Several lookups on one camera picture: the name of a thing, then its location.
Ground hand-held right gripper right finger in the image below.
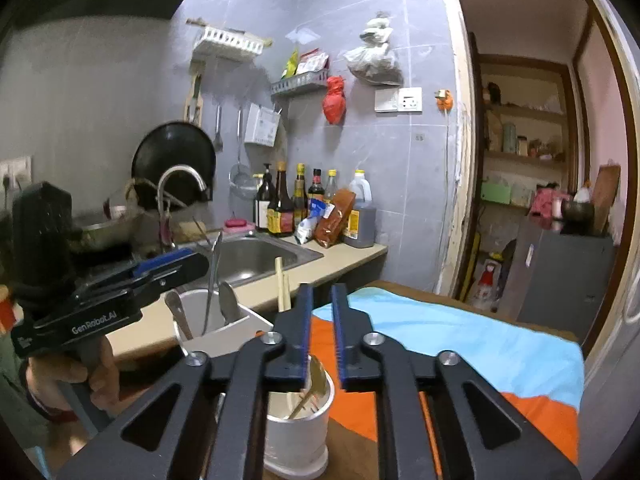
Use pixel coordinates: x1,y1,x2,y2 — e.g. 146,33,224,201
330,282,583,480

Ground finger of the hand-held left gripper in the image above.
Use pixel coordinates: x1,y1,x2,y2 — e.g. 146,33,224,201
82,254,210,307
77,249,199,295

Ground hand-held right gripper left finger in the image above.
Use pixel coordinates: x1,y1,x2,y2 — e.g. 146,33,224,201
57,283,316,480

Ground gold coloured spoon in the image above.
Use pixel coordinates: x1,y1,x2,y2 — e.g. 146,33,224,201
289,357,326,421

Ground white plastic utensil basket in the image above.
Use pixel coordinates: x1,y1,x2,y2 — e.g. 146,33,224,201
172,287,336,478

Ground person's left forearm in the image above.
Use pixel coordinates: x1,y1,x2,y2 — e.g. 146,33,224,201
0,340,76,461

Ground person's left hand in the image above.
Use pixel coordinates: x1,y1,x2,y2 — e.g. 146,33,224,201
25,332,121,418

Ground steel sink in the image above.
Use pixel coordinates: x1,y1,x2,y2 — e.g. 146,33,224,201
192,232,325,283

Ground curved steel faucet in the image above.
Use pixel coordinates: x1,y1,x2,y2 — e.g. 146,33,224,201
157,165,207,256

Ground dark pump bottle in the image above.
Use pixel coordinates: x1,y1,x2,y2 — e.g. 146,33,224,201
252,162,277,233

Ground blue white packet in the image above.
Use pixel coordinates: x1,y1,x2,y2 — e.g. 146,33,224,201
294,200,331,246

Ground black frying pan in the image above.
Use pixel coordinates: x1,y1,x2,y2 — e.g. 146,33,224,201
131,120,217,211

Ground hanging metal strainer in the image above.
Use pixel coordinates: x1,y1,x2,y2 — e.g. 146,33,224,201
229,109,251,193

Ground striped cloth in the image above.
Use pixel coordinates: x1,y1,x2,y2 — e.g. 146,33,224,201
310,282,586,480

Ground brown packet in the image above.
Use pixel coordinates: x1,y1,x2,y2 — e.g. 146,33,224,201
314,189,357,250

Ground brown cap sauce bottle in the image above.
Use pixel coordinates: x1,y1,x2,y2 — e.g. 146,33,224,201
267,161,296,238

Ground dark oil jug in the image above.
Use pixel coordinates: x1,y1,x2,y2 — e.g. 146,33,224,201
344,170,377,249

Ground yellow cap dark bottle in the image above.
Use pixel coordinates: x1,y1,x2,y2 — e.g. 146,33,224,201
292,162,309,226

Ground red cap sauce bottle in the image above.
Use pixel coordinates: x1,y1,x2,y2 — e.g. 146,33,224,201
307,169,326,211

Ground wooden hanging utensil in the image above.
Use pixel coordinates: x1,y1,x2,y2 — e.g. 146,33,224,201
184,59,206,126

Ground green box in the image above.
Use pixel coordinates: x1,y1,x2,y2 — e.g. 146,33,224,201
482,181,513,206

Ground red plastic bag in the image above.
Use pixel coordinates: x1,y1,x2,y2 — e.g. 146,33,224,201
322,75,347,125

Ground grey mini fridge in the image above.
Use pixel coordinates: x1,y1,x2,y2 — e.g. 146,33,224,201
497,215,616,341

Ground pink cloth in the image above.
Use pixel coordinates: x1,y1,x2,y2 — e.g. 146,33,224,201
530,187,563,218

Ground seasoning packets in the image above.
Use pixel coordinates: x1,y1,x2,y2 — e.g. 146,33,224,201
284,49,330,80

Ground dark pot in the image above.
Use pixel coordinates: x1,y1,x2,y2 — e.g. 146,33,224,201
560,197,596,235

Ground white plastic bag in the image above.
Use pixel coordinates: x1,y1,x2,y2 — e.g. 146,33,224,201
342,12,403,86

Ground wooden shelf unit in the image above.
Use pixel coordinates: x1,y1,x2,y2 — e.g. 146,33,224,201
470,35,581,211

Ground wooden cutting board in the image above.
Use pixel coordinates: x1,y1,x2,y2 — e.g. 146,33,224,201
590,164,622,236

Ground white wall utensil holder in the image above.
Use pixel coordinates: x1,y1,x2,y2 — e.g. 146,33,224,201
244,104,280,147

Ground white wall outlet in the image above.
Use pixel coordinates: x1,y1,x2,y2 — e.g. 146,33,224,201
0,156,32,191

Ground door frame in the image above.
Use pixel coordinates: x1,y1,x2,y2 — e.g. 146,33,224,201
435,0,640,361

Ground grey wall shelf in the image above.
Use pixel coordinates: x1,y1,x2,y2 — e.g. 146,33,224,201
270,70,331,100

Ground white wall basket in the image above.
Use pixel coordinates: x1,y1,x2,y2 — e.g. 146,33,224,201
192,25,266,58

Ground white wall switch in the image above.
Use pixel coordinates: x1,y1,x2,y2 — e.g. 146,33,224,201
375,87,400,112

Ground white wall socket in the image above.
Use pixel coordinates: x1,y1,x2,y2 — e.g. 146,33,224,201
398,86,423,113

